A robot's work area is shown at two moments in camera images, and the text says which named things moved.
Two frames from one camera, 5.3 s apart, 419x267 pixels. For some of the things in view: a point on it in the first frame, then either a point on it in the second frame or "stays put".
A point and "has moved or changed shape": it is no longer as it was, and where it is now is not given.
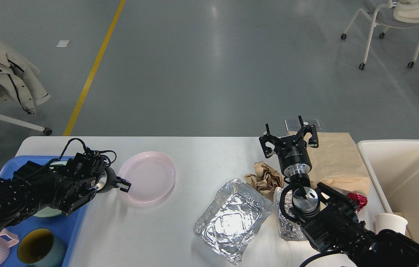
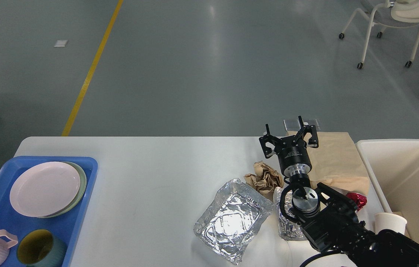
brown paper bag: [337, 162] stays put
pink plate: [152, 175] has moved or changed shape
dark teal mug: [38, 247] stays put
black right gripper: [293, 157] stays put
